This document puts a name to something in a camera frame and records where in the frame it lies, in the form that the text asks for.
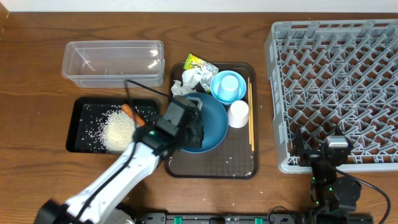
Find dark blue plate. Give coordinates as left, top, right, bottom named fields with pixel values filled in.
left=182, top=93, right=229, bottom=154

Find white tissue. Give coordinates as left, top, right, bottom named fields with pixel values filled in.
left=171, top=80, right=196, bottom=96
left=182, top=68, right=203, bottom=89

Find orange carrot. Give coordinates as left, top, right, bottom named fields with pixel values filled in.
left=121, top=104, right=146, bottom=126

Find green snack wrapper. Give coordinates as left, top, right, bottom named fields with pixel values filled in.
left=183, top=54, right=219, bottom=93

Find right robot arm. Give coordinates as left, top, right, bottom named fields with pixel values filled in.
left=292, top=126, right=361, bottom=223

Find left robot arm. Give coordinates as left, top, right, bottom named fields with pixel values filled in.
left=34, top=96, right=204, bottom=223

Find grey dishwasher rack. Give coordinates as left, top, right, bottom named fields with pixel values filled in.
left=264, top=19, right=397, bottom=174

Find brown serving tray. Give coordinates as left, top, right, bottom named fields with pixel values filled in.
left=163, top=62, right=259, bottom=180

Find wooden chopstick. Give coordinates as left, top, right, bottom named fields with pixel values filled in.
left=249, top=83, right=255, bottom=152
left=248, top=77, right=252, bottom=145

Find light blue cup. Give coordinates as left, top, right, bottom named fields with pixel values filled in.
left=217, top=75, right=239, bottom=103

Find white cup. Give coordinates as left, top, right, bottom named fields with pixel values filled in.
left=228, top=100, right=249, bottom=128

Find light blue bowl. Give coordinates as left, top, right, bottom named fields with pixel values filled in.
left=211, top=70, right=247, bottom=105

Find pile of white rice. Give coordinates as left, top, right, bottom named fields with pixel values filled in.
left=99, top=110, right=136, bottom=152

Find black tray bin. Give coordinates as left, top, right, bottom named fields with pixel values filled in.
left=65, top=96, right=161, bottom=156

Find clear plastic bin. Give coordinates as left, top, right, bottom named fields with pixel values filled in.
left=62, top=40, right=165, bottom=88

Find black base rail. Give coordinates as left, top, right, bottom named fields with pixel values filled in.
left=134, top=212, right=374, bottom=224

